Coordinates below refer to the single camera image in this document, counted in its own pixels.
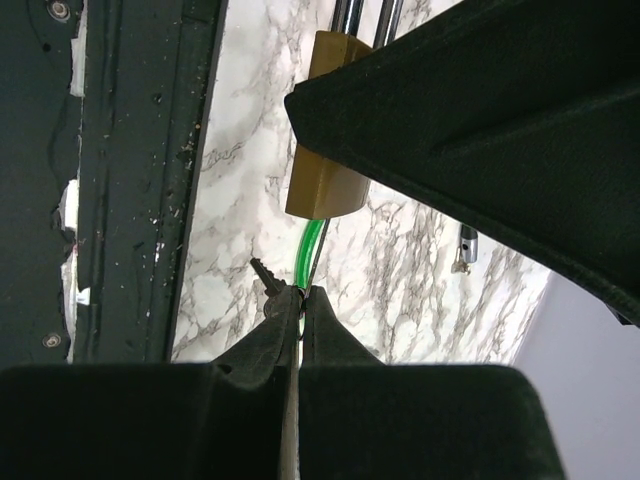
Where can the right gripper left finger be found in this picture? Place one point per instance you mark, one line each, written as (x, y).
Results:
(232, 418)

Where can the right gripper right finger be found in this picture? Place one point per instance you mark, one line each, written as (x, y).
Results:
(362, 419)

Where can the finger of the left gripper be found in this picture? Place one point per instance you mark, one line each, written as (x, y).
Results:
(518, 118)

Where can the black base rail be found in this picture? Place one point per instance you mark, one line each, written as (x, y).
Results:
(103, 112)

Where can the green cable lock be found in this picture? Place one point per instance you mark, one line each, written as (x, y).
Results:
(306, 254)

